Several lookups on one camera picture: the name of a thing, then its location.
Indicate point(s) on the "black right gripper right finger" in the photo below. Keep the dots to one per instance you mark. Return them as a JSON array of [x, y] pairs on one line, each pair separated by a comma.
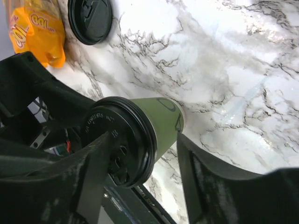
[[217, 192]]

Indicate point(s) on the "green paper coffee cup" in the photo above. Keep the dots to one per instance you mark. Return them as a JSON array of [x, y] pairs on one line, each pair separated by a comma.
[[167, 118]]

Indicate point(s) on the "black plastic cup lid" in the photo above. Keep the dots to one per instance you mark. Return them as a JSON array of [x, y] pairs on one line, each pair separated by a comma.
[[134, 141]]

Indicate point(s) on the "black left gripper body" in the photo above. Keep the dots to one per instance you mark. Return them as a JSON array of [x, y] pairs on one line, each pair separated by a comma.
[[22, 80]]

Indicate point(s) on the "orange snack packet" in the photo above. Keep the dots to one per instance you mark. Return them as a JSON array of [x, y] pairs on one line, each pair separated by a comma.
[[36, 26]]

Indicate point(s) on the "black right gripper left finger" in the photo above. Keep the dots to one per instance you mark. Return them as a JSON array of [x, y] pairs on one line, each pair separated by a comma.
[[40, 188]]

